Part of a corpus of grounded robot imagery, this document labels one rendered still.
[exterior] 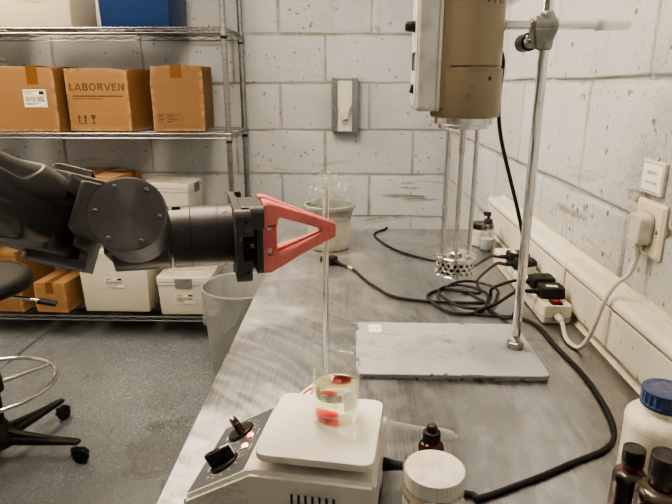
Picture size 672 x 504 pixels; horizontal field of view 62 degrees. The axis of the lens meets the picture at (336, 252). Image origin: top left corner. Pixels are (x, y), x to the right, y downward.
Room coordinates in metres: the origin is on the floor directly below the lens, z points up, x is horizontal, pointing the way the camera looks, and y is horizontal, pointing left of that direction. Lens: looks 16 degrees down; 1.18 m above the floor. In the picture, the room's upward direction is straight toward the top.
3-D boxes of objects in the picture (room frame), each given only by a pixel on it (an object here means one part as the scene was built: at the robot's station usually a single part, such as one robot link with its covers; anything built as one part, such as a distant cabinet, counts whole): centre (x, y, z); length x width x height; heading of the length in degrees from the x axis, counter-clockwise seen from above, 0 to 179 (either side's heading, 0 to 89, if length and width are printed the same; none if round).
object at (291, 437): (0.52, 0.01, 0.83); 0.12 x 0.12 x 0.01; 81
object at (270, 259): (0.53, 0.05, 1.05); 0.09 x 0.07 x 0.07; 104
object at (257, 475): (0.53, 0.04, 0.79); 0.22 x 0.13 x 0.08; 81
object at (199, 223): (0.51, 0.12, 1.05); 0.10 x 0.07 x 0.07; 14
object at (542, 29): (0.91, -0.30, 1.26); 0.25 x 0.11 x 0.05; 88
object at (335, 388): (0.54, 0.00, 0.87); 0.06 x 0.05 x 0.08; 68
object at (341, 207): (1.53, 0.02, 0.86); 0.14 x 0.14 x 0.21
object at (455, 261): (0.88, -0.19, 1.02); 0.07 x 0.07 x 0.25
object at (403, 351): (0.88, -0.18, 0.76); 0.30 x 0.20 x 0.01; 88
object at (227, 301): (2.13, 0.38, 0.22); 0.33 x 0.33 x 0.41
